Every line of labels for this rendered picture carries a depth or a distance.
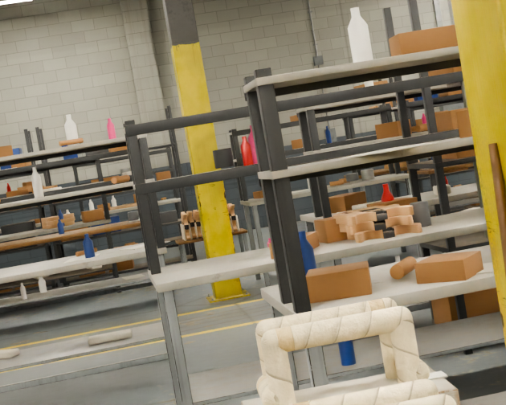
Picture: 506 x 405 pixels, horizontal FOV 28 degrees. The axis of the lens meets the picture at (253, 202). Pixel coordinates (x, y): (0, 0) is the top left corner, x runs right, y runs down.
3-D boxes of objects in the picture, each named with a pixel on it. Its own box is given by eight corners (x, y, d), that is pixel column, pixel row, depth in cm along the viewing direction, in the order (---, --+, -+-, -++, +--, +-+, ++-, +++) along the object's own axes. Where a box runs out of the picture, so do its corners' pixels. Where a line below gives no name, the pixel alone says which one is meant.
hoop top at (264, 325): (396, 316, 141) (393, 293, 140) (402, 320, 137) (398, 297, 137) (256, 342, 139) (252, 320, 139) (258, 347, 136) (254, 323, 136)
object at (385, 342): (406, 370, 141) (394, 305, 141) (411, 375, 138) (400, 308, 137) (383, 375, 141) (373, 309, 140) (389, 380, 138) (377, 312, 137)
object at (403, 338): (420, 383, 133) (409, 314, 132) (426, 389, 130) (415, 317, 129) (397, 388, 133) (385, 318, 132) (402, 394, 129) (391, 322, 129)
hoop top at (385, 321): (411, 325, 133) (407, 302, 133) (417, 329, 129) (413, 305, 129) (261, 353, 131) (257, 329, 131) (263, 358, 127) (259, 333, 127)
